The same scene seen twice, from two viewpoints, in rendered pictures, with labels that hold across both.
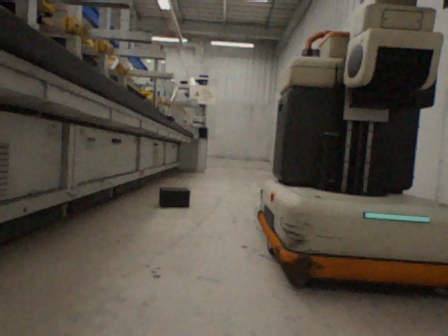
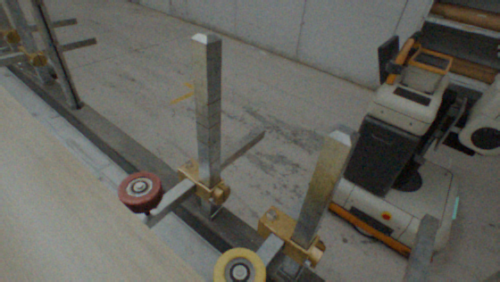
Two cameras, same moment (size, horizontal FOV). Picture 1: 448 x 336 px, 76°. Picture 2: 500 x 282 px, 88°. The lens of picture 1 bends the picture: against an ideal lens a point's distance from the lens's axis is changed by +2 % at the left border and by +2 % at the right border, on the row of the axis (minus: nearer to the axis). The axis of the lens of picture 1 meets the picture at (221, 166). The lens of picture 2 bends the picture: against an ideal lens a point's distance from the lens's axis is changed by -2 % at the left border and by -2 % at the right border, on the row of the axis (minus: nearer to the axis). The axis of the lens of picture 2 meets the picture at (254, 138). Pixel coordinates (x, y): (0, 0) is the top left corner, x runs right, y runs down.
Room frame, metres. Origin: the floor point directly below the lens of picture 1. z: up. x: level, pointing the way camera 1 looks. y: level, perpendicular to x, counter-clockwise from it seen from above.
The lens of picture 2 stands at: (1.23, 0.86, 1.31)
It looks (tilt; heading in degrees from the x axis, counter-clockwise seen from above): 39 degrees down; 304
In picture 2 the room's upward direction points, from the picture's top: 7 degrees clockwise
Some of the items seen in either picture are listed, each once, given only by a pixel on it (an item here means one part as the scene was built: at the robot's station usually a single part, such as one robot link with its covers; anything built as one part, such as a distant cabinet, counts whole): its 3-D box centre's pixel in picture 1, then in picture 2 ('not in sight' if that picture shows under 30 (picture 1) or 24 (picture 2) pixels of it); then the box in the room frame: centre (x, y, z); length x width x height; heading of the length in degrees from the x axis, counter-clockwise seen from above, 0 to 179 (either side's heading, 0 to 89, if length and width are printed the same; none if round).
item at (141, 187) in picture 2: not in sight; (144, 203); (1.58, 0.71, 0.85); 0.08 x 0.08 x 0.11
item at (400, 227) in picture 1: (345, 220); (387, 186); (1.14, -0.52, 0.16); 0.67 x 0.64 x 0.25; 0
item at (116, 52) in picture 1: (117, 53); (295, 217); (1.33, 0.51, 0.83); 0.43 x 0.03 x 0.04; 91
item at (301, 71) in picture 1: (344, 117); (404, 122); (1.24, -0.52, 0.59); 0.55 x 0.34 x 0.83; 90
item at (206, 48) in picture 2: (123, 45); (209, 147); (1.54, 0.56, 0.93); 0.04 x 0.04 x 0.48; 1
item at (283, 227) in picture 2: (105, 50); (290, 237); (1.31, 0.56, 0.83); 0.14 x 0.06 x 0.05; 1
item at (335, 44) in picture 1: (348, 53); (426, 70); (1.26, -0.52, 0.87); 0.23 x 0.15 x 0.11; 90
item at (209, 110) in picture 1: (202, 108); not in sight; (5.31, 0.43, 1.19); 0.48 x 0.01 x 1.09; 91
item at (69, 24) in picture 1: (77, 31); not in sight; (1.06, 0.56, 0.81); 0.14 x 0.06 x 0.05; 1
